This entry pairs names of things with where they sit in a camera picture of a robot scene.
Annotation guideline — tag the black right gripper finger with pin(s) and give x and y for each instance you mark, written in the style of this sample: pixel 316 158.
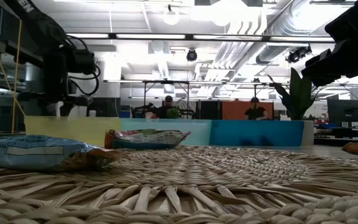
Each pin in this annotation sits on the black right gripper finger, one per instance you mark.
pixel 322 71

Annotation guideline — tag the blue granola bar wrapper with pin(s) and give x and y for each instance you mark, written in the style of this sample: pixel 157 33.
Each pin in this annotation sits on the blue granola bar wrapper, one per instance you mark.
pixel 36 152

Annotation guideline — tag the blue green granola bar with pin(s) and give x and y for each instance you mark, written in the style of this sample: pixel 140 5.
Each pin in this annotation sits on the blue green granola bar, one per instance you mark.
pixel 145 145

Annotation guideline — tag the red green granola bar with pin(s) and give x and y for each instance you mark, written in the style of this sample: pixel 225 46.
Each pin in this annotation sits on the red green granola bar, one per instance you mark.
pixel 151 136

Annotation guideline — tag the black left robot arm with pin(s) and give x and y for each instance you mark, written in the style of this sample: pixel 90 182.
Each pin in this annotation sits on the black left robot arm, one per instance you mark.
pixel 42 28

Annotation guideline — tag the yellow plastic bin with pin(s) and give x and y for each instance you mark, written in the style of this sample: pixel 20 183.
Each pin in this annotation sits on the yellow plastic bin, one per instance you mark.
pixel 67 127

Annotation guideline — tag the white cup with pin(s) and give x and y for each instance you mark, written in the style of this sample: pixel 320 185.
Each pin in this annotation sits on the white cup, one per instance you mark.
pixel 92 113

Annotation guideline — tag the black ceiling spotlight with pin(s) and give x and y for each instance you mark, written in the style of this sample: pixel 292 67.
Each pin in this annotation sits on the black ceiling spotlight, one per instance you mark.
pixel 295 56

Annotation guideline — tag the snake plant in white pot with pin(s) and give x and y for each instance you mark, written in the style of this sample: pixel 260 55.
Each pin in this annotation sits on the snake plant in white pot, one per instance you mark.
pixel 298 99

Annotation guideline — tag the black background screen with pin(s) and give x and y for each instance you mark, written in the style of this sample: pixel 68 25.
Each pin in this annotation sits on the black background screen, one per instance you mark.
pixel 107 107

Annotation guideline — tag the black computer monitor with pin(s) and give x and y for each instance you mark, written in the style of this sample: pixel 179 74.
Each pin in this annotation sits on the black computer monitor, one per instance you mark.
pixel 345 110

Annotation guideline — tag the blue background box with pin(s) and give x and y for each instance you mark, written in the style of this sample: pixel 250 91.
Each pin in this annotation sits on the blue background box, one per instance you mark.
pixel 326 125

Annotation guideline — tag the dark background desk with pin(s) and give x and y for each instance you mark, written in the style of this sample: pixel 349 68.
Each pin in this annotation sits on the dark background desk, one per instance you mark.
pixel 346 133

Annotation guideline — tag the person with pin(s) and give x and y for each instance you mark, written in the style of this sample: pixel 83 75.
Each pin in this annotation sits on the person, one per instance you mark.
pixel 255 112
pixel 167 110

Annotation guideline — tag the blue plastic bin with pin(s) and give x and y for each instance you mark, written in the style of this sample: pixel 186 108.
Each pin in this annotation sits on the blue plastic bin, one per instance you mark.
pixel 256 133

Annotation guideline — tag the orange partition panel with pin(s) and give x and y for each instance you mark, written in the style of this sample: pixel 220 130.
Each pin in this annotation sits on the orange partition panel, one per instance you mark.
pixel 235 109

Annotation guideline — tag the linear ceiling light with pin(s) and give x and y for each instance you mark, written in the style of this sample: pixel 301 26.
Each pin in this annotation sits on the linear ceiling light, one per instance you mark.
pixel 151 36
pixel 228 37

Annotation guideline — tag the green bushy plant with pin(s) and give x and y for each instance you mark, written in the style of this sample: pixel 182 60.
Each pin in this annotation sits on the green bushy plant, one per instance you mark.
pixel 173 112

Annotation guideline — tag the black partition panel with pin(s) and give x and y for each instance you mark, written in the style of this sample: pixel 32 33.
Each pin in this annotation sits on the black partition panel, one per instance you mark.
pixel 208 109

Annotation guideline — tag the teal plastic bin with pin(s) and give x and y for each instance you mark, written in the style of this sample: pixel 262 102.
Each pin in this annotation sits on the teal plastic bin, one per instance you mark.
pixel 197 133

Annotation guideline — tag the white globe pendant lamp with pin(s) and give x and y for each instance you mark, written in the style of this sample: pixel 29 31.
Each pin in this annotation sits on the white globe pendant lamp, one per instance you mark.
pixel 171 17

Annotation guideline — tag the round woven straw placemat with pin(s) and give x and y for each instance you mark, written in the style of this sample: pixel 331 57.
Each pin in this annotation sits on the round woven straw placemat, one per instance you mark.
pixel 197 186

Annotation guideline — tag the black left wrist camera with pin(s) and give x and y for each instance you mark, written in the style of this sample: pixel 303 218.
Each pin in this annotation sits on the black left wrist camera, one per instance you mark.
pixel 81 100

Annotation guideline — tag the silver ventilation duct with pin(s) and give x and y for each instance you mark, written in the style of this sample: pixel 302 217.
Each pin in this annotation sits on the silver ventilation duct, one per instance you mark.
pixel 275 51

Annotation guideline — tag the black ceiling camera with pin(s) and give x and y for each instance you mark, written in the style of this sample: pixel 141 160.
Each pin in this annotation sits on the black ceiling camera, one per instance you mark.
pixel 192 55

